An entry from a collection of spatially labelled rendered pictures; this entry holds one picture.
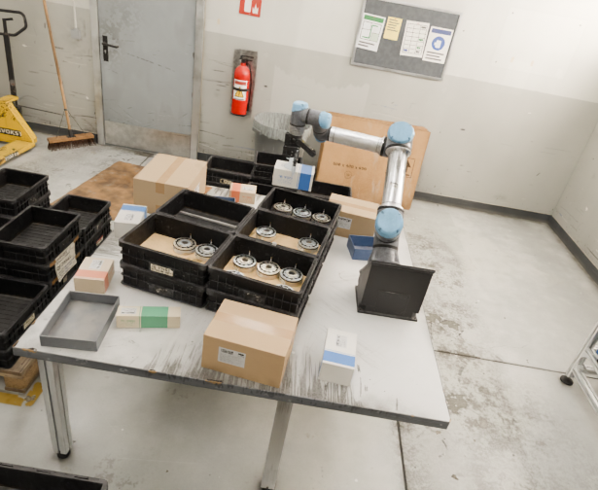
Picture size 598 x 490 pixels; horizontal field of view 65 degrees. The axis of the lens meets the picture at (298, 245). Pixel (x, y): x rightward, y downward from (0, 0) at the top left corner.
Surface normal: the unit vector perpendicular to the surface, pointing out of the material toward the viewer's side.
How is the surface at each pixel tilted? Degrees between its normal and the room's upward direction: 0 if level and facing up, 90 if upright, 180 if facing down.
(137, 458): 0
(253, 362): 90
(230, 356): 90
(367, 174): 75
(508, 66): 90
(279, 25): 90
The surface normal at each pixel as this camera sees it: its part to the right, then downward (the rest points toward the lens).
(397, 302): -0.05, 0.51
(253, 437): 0.16, -0.84
